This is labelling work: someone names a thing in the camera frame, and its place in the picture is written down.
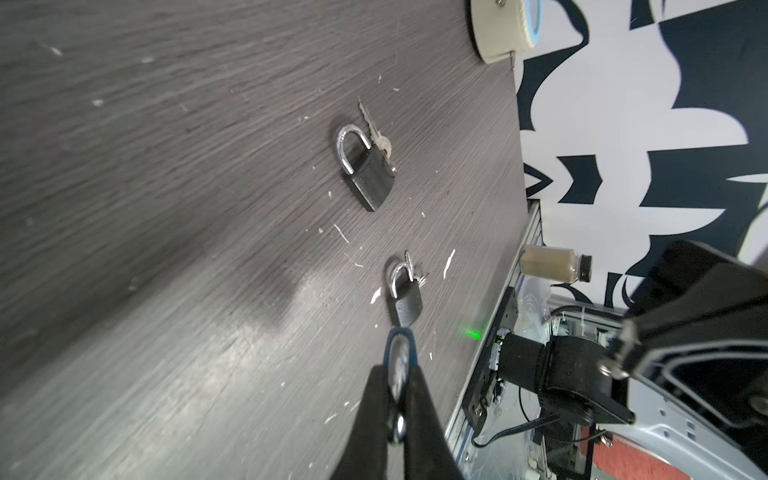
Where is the black padlock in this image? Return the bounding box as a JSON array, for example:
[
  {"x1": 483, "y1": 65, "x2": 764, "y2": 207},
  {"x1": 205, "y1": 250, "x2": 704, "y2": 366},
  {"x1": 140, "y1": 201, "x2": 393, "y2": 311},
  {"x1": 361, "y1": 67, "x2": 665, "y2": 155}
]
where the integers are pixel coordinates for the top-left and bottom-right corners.
[
  {"x1": 387, "y1": 251, "x2": 424, "y2": 328},
  {"x1": 335, "y1": 98, "x2": 397, "y2": 212}
]

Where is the blue padlock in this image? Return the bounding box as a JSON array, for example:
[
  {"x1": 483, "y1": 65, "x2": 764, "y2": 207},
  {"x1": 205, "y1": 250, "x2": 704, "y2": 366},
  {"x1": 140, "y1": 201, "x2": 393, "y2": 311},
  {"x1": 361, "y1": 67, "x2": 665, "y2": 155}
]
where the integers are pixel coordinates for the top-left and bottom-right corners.
[{"x1": 383, "y1": 327, "x2": 418, "y2": 444}]

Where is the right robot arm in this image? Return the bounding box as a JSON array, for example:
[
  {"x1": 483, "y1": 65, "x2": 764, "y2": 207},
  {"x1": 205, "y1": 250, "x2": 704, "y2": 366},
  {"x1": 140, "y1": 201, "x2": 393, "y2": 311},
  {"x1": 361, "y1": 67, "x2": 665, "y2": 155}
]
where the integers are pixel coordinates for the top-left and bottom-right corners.
[{"x1": 479, "y1": 241, "x2": 767, "y2": 479}]

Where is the cream blue alarm clock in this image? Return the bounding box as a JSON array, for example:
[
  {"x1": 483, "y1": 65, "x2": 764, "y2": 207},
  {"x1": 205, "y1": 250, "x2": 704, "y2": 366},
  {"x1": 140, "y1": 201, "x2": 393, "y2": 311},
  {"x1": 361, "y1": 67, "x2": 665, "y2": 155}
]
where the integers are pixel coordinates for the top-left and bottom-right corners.
[{"x1": 469, "y1": 0, "x2": 543, "y2": 64}]

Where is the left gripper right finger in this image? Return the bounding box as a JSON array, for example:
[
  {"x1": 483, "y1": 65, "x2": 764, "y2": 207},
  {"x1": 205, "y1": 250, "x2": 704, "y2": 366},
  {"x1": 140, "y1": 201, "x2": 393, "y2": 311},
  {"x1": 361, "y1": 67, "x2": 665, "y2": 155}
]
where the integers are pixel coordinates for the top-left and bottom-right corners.
[{"x1": 404, "y1": 365, "x2": 463, "y2": 480}]

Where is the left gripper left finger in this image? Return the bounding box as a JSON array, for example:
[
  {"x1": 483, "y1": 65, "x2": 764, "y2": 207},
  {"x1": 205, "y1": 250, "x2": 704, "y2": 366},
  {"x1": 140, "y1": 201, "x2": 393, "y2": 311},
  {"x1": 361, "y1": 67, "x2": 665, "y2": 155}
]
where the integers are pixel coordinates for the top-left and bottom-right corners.
[{"x1": 330, "y1": 365, "x2": 390, "y2": 479}]

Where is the cream bottle black cap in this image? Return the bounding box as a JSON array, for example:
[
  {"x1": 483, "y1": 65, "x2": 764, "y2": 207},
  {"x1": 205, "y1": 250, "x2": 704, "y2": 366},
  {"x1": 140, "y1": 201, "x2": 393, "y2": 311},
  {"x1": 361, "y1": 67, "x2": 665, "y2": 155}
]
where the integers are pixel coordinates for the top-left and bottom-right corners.
[{"x1": 520, "y1": 244, "x2": 592, "y2": 284}]

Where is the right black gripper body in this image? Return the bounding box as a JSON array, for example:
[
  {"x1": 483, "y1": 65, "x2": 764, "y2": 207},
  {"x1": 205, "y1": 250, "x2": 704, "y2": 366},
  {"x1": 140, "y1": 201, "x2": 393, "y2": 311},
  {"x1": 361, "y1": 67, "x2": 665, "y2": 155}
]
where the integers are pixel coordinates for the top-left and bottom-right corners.
[{"x1": 598, "y1": 241, "x2": 767, "y2": 444}]

